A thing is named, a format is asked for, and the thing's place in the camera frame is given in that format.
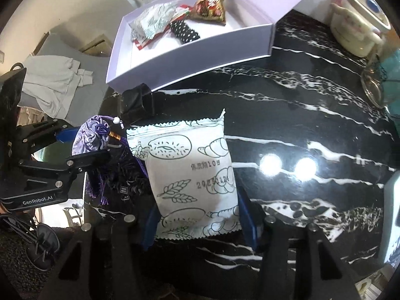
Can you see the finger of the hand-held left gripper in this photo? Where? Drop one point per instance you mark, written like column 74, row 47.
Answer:
column 67, row 135
column 87, row 158

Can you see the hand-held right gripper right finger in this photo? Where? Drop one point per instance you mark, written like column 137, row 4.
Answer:
column 250, row 222

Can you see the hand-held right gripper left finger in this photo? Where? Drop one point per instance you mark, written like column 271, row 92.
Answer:
column 151, row 225

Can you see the purple tasselled sachet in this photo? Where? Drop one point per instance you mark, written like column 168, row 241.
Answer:
column 90, row 137

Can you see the white printed pastry packet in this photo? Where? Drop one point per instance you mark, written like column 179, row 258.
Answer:
column 153, row 22
column 193, row 175

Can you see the black white-dotted hair accessory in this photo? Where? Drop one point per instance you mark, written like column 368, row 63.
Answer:
column 184, row 32

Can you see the lavender gift box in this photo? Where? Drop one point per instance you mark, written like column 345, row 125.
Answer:
column 218, row 53

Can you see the gold red snack packet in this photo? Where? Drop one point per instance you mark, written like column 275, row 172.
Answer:
column 209, row 6

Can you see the black scrunchie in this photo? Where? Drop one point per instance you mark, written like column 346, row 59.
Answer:
column 125, row 178

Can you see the grey garment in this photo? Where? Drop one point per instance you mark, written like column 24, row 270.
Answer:
column 50, row 84

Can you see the brown fleece clothing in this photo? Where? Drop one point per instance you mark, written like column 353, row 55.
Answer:
column 15, row 256

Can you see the white power bank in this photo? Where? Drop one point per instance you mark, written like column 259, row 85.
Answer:
column 390, row 218

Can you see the clear glass dish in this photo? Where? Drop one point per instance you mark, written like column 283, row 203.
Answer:
column 372, row 84

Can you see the blue plastic bag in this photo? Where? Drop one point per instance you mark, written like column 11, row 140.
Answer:
column 392, row 68

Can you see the white lidded mug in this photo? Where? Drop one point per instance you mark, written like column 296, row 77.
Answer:
column 353, row 34

